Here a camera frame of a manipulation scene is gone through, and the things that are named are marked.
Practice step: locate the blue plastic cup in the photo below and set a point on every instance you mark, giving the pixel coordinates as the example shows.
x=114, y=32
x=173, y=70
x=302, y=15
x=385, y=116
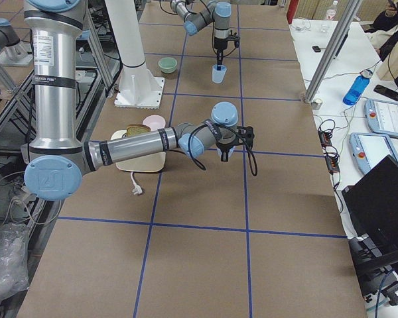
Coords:
x=231, y=150

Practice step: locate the green bowl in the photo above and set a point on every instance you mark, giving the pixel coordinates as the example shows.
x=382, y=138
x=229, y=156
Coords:
x=167, y=65

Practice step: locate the pink bowl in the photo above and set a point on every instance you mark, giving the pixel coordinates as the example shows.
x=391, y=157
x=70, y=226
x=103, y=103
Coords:
x=154, y=122

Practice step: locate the toast slice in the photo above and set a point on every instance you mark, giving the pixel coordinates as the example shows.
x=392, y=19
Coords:
x=136, y=129

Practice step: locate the white toaster plug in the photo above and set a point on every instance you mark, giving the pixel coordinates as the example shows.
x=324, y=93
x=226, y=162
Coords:
x=137, y=189

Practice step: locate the blue water bottle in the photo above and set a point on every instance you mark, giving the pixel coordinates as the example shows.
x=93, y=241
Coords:
x=359, y=85

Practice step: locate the teach pendant near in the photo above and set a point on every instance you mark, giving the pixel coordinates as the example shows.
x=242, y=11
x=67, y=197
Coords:
x=369, y=149

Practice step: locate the teach pendant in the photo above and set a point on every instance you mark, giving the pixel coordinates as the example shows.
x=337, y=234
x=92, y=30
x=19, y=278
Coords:
x=369, y=149
x=382, y=116

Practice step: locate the black laptop monitor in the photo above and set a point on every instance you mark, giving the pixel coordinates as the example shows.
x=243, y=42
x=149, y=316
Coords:
x=373, y=203

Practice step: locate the seated person in black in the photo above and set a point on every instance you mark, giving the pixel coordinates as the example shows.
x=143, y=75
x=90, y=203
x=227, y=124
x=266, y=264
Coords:
x=383, y=34

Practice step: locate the teach pendant far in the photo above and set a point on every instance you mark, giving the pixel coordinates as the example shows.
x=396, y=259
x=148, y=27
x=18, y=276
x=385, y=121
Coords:
x=382, y=116

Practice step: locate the black smartphone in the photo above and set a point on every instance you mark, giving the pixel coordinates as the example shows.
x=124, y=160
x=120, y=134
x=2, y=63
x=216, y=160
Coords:
x=385, y=91

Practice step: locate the clear plastic bag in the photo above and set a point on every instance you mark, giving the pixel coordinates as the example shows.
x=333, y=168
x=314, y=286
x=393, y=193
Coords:
x=14, y=278

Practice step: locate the white central pedestal column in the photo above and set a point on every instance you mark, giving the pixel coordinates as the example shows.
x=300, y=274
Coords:
x=137, y=88

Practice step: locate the aluminium frame post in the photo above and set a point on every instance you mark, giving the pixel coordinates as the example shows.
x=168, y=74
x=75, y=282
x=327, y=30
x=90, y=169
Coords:
x=332, y=47

